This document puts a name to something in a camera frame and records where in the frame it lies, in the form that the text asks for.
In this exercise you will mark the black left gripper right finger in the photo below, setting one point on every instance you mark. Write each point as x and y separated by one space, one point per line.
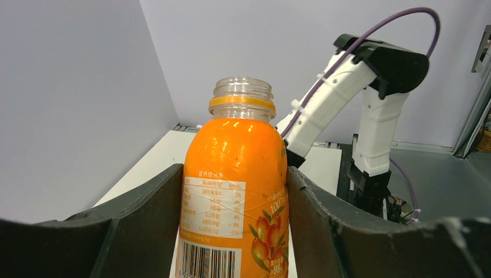
332 238

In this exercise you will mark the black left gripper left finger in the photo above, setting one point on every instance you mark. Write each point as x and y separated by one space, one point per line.
131 235

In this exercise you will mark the orange juice bottle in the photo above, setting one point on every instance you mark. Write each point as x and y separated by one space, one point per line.
234 218

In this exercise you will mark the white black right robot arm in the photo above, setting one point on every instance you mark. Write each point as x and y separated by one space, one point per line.
385 74

